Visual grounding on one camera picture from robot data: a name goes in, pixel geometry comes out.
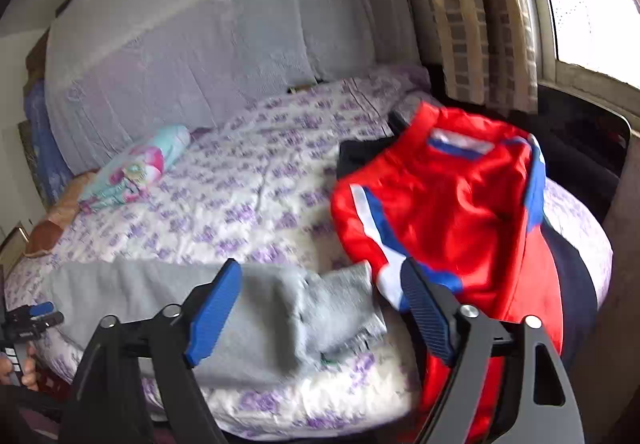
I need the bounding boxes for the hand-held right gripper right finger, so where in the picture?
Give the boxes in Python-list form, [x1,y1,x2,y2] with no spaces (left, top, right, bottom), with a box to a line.
[399,256,587,444]

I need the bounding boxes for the bed with purple floral sheet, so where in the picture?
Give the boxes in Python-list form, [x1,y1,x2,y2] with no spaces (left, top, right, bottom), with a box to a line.
[9,64,615,440]

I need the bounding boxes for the blue cloth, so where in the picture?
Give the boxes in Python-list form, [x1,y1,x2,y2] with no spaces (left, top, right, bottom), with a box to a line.
[24,78,73,206]

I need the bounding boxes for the dark furniture board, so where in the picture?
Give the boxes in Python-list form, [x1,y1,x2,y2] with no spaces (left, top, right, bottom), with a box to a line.
[520,92,632,205]

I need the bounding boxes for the brick pattern curtain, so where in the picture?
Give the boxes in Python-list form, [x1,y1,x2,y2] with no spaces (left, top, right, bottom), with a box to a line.
[392,0,542,111]

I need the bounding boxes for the black garment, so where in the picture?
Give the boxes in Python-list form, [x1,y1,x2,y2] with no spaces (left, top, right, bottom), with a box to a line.
[336,110,417,181]

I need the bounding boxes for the teal printed pillow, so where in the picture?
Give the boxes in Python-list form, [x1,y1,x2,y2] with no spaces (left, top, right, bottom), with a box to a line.
[79,124,194,214]

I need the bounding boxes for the orange brown pillow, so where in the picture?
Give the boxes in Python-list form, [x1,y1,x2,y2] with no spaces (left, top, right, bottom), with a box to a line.
[24,171,97,256]

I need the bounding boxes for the grey pants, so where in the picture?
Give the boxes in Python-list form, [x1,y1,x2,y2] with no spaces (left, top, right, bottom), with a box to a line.
[44,258,389,389]

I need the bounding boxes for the person's left hand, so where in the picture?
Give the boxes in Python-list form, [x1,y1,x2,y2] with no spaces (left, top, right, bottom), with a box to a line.
[0,343,39,393]

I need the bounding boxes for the white lace cover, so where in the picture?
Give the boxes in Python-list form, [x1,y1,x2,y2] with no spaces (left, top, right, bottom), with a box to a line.
[44,0,427,176]

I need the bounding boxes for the red white blue jacket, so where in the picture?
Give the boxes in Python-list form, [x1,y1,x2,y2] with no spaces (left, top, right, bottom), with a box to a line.
[330,101,599,444]

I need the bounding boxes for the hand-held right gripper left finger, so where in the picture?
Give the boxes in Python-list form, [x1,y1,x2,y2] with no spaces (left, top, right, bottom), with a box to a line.
[57,258,244,444]

